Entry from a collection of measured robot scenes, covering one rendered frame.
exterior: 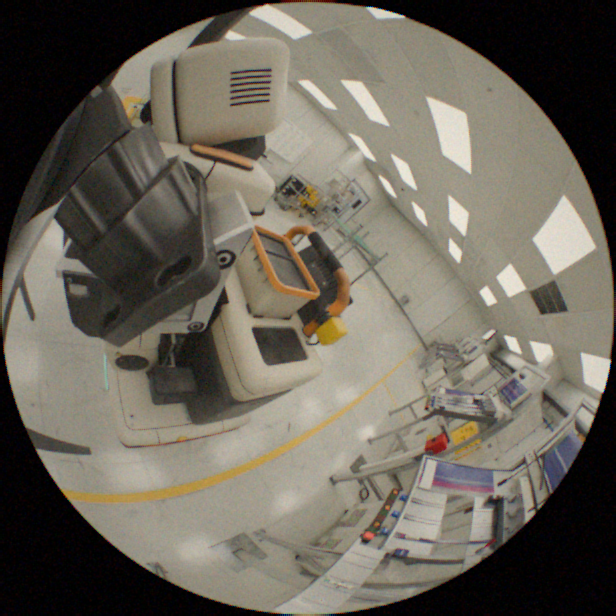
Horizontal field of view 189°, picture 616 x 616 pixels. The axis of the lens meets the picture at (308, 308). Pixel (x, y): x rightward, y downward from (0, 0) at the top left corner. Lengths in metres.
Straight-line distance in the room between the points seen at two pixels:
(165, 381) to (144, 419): 0.33
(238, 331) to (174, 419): 0.53
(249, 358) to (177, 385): 0.23
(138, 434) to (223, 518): 0.63
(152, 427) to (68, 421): 0.57
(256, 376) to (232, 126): 0.39
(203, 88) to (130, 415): 0.86
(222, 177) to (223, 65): 0.13
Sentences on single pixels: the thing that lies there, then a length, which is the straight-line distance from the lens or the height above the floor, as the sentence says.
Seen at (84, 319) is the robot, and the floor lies 0.79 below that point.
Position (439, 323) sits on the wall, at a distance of 9.18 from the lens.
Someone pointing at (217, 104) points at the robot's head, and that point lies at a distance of 0.23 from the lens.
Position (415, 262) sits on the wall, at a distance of 9.61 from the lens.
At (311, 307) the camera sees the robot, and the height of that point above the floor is 0.85.
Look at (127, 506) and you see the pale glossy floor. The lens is 1.18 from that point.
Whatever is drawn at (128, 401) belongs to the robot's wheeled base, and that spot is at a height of 0.28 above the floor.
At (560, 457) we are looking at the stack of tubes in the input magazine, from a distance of 1.39.
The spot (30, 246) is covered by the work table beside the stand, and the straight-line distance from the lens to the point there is 0.57.
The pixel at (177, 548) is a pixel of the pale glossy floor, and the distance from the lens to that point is 1.26.
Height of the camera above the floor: 1.12
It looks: 27 degrees down
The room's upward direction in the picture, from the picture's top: 49 degrees clockwise
